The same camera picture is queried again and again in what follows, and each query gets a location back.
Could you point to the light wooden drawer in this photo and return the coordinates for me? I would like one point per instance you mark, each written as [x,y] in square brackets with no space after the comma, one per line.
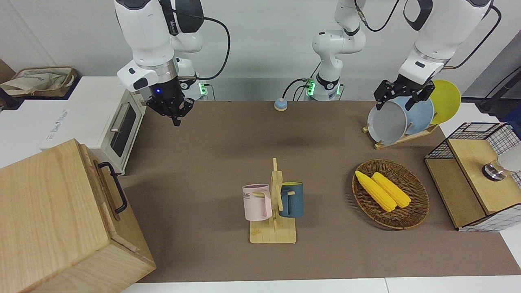
[126,232]

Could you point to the light wooden cabinet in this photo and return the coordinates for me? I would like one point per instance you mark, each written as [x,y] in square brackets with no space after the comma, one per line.
[44,219]

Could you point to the wooden plate rack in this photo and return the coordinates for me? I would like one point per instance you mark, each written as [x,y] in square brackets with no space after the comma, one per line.
[407,138]

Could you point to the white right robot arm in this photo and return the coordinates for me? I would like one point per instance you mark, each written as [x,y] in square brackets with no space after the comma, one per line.
[146,32]

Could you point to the dark blue mug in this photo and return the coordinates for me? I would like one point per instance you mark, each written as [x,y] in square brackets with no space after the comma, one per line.
[295,201]

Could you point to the black stand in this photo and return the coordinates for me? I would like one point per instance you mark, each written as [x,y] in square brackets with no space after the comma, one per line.
[494,105]

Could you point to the brown table mat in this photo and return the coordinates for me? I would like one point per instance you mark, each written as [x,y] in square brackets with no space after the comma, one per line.
[325,256]

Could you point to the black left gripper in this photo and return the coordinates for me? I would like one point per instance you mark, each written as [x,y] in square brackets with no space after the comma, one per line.
[403,89]

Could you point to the pink mug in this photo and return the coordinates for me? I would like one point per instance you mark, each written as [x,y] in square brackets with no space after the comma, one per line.
[254,203]

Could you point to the blue and beige round button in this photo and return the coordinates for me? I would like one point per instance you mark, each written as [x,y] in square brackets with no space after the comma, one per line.
[281,104]

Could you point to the brown tray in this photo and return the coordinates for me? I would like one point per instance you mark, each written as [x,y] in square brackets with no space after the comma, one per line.
[70,85]

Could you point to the yellow corn cob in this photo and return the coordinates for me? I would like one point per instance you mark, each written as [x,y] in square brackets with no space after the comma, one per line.
[376,191]
[392,189]

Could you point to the glass bulb with metal base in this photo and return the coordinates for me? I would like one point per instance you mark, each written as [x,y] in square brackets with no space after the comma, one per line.
[494,171]

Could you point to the grey plate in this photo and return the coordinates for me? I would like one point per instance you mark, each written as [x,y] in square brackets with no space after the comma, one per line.
[386,124]

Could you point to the yellow plate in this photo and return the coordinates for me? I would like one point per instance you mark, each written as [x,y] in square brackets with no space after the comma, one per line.
[447,101]

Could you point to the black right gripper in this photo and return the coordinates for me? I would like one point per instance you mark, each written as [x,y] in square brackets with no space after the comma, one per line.
[169,99]

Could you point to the beige paper bag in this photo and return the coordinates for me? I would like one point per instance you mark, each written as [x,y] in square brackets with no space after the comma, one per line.
[32,81]

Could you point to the brown wicker basket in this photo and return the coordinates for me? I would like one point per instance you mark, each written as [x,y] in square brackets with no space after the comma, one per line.
[411,217]

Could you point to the wooden mug rack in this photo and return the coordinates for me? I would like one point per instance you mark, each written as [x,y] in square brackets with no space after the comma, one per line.
[272,234]

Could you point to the light blue plate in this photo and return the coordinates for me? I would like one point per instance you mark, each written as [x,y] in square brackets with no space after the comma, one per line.
[421,116]

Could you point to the white toaster oven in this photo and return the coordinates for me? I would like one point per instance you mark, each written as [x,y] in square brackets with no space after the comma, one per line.
[89,110]

